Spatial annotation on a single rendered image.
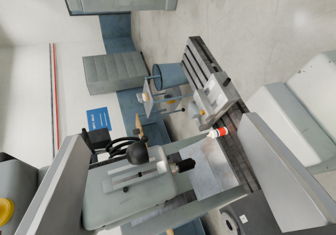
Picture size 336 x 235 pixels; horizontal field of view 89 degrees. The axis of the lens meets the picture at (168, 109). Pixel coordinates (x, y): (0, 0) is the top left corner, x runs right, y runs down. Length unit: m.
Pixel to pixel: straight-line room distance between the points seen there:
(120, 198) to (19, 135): 5.68
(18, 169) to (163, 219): 0.75
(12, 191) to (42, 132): 5.42
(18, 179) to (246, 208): 0.73
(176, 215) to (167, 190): 0.48
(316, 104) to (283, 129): 0.15
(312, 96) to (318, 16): 0.95
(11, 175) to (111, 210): 0.28
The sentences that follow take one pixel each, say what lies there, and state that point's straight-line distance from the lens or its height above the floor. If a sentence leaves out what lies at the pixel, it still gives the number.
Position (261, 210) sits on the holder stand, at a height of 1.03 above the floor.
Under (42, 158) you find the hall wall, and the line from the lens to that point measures 5.67.
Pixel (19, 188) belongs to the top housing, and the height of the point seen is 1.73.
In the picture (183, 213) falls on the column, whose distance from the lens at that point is 1.13.
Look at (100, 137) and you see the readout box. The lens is 1.03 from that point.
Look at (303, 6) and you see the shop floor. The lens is 1.78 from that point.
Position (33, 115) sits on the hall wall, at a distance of 6.39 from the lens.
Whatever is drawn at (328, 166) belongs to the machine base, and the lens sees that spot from 1.62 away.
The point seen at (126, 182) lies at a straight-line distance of 0.61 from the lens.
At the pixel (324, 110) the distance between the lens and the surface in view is 0.85.
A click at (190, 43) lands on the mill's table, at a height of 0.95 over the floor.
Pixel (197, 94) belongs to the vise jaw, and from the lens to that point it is 0.87.
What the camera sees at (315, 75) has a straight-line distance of 0.84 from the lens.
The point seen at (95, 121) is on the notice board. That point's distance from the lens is 5.70.
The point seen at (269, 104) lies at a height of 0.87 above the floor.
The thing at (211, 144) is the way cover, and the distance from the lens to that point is 1.14.
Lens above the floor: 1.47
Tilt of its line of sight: 18 degrees down
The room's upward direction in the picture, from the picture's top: 103 degrees counter-clockwise
